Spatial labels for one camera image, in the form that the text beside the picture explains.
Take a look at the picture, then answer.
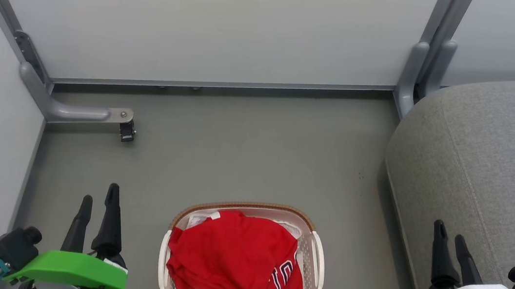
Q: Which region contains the grey partition foot bracket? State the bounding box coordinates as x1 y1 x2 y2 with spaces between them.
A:
14 61 139 132
422 37 459 101
391 39 431 121

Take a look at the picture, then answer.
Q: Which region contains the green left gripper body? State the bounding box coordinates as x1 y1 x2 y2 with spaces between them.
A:
1 238 131 289

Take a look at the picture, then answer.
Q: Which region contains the small black caster wheel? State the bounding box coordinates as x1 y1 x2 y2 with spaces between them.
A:
118 119 138 144

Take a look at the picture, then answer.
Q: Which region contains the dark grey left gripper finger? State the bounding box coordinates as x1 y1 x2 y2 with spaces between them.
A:
60 193 94 255
90 182 131 258

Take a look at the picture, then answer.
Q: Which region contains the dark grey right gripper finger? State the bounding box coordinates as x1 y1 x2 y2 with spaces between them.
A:
426 219 467 289
449 233 490 289

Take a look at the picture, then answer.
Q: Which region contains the white laundry basket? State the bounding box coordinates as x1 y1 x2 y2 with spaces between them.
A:
155 191 333 289

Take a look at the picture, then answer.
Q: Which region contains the grey partition bottom rail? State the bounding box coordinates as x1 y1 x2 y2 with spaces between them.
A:
49 43 398 127

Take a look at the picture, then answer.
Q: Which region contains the grey fabric sofa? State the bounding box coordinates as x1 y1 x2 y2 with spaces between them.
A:
369 60 515 289

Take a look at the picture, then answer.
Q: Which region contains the red sports jersey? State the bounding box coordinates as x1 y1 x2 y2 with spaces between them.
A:
163 203 313 289

